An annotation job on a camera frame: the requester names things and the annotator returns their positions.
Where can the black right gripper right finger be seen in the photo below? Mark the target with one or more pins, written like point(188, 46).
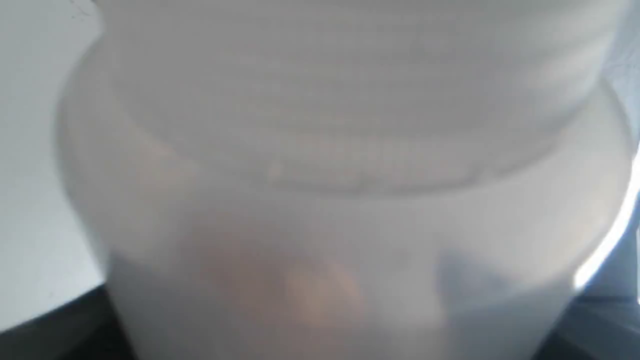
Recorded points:
point(596, 301)

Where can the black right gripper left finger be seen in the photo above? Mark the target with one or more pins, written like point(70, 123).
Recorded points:
point(83, 329)

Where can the translucent squeeze bottle amber liquid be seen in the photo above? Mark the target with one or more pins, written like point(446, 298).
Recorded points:
point(347, 179)

